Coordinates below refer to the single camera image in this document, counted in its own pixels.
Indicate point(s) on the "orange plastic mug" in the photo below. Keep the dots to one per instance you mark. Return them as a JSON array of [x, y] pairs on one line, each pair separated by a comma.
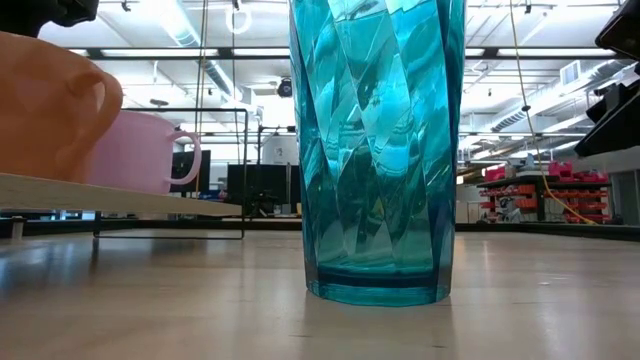
[[40, 115]]

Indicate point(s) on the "pale pink-lilac plastic mug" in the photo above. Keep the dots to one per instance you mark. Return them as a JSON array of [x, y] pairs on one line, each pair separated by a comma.
[[135, 155]]

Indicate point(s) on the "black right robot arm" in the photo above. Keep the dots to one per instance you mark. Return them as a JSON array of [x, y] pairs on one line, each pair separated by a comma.
[[620, 130]]

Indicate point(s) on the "light wooden shelf board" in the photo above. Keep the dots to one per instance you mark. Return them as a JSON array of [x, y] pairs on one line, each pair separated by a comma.
[[100, 197]]

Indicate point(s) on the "small black monitor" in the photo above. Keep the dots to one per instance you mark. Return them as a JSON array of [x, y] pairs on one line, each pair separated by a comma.
[[202, 170]]

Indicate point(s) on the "wide black monitor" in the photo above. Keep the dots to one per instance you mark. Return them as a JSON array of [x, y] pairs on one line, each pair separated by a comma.
[[265, 182]]

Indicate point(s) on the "teal faceted plastic tumbler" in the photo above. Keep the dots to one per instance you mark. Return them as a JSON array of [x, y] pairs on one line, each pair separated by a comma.
[[380, 150]]

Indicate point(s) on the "beige cabinet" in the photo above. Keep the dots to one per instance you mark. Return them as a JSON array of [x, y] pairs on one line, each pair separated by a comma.
[[467, 212]]

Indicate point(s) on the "red plastic storage box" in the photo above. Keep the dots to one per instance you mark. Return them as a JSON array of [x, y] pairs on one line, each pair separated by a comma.
[[495, 174]]

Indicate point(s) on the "rack of grey and red bins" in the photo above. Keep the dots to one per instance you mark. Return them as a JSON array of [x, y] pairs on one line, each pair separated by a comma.
[[540, 200]]

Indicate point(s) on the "silver ventilation duct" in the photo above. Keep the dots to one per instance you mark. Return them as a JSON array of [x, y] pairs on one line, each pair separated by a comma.
[[220, 75]]

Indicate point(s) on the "black ceiling camera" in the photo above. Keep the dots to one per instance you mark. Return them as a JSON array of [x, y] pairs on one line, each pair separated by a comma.
[[285, 88]]

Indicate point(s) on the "black table edge rail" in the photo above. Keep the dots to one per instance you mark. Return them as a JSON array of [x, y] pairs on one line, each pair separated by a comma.
[[500, 229]]

